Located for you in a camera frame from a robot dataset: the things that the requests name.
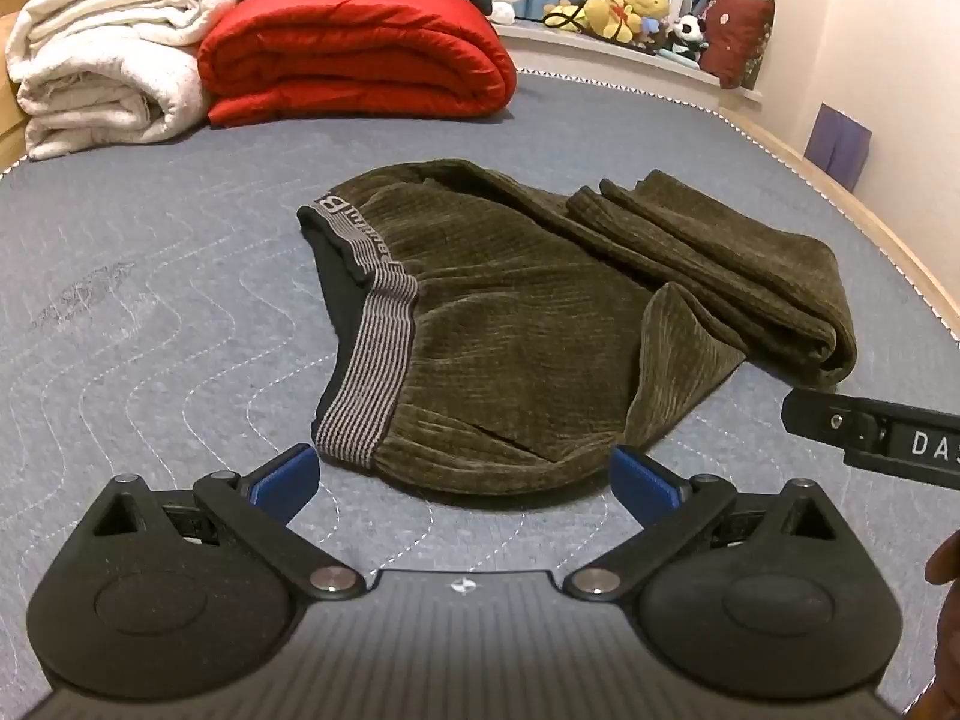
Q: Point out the white window ledge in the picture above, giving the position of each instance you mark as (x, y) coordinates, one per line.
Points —
(585, 52)

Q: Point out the grey quilted mattress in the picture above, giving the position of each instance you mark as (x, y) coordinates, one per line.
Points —
(187, 277)

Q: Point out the red folded comforter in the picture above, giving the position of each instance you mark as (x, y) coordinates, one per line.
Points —
(352, 52)

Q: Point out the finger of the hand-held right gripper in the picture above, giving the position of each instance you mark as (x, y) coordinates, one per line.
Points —
(814, 414)

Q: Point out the white folded blanket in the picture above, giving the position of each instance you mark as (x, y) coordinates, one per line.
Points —
(112, 67)

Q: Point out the panda plush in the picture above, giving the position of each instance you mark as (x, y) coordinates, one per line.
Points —
(688, 37)

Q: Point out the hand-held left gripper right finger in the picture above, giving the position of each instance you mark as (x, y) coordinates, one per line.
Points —
(646, 486)

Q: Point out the small blue plush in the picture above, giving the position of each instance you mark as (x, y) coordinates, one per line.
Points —
(654, 36)

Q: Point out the person's right forearm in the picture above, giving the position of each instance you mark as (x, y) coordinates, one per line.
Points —
(946, 630)

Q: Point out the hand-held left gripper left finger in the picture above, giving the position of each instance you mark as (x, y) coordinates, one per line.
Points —
(283, 484)

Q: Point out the yellow duck plush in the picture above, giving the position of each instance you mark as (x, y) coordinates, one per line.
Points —
(646, 1)

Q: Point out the dark red cushion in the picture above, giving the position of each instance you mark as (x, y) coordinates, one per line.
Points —
(739, 37)

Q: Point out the yellow bear plush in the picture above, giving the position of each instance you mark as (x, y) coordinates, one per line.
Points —
(600, 15)

